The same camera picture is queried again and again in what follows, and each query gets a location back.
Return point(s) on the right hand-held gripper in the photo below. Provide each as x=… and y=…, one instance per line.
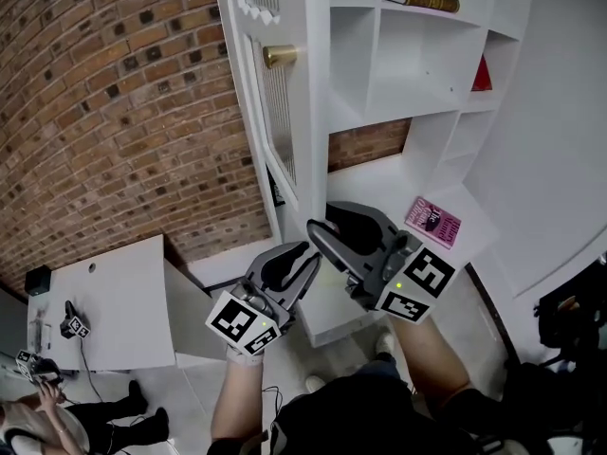
x=417, y=282

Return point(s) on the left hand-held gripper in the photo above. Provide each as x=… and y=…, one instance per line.
x=237, y=322

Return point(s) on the white cabinet glass door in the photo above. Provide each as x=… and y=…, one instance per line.
x=308, y=135

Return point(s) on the white desk with hutch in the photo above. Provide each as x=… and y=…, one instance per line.
x=417, y=64

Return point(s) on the person's left forearm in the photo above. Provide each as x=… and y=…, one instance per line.
x=237, y=405

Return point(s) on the person's right forearm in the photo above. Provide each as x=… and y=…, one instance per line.
x=427, y=358

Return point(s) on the plain white side desk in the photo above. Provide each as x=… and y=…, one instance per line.
x=123, y=301

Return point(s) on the pink book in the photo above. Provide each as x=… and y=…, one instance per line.
x=434, y=223

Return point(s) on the black framed picture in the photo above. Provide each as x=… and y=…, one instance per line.
x=276, y=187

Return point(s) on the white wristband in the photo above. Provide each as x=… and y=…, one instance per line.
x=244, y=359

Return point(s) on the person's white right shoe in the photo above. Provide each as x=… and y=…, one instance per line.
x=385, y=344

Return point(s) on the person's white shoe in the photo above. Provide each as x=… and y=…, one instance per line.
x=385, y=344
x=315, y=383

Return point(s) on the person's white left shoe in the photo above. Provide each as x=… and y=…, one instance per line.
x=315, y=383

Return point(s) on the person's black clothing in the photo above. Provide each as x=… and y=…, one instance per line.
x=360, y=420

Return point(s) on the brass door knob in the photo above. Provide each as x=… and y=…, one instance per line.
x=277, y=56

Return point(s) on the red book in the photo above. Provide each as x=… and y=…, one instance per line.
x=483, y=78

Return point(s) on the spare hand-held gripper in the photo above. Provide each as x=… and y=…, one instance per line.
x=35, y=365
x=76, y=325

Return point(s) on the black bag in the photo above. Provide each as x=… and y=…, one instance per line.
x=569, y=315

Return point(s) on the small black box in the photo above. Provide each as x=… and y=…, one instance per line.
x=38, y=281

